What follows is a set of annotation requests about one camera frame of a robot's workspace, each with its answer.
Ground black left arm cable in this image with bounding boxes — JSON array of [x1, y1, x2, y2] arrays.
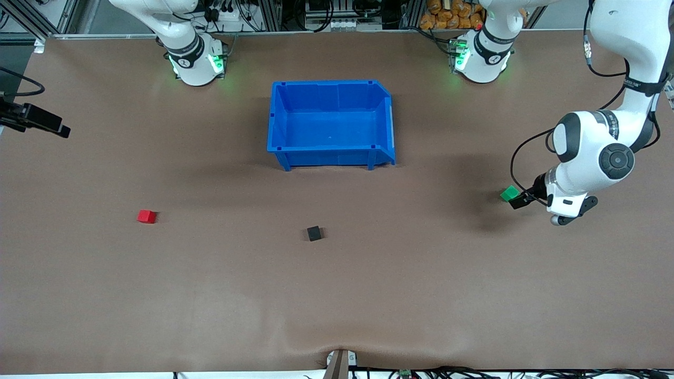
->
[[509, 0, 661, 201]]

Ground aluminium frame post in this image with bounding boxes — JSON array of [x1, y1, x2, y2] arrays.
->
[[0, 0, 56, 42]]

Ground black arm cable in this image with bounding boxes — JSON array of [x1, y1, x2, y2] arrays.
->
[[509, 0, 661, 201], [0, 67, 46, 98]]

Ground orange lumpy objects pile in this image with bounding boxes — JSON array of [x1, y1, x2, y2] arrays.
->
[[420, 0, 485, 30]]

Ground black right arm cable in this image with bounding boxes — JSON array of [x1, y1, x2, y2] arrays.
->
[[0, 67, 46, 98]]

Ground blue plastic bin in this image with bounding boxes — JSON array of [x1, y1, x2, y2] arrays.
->
[[267, 80, 397, 172]]

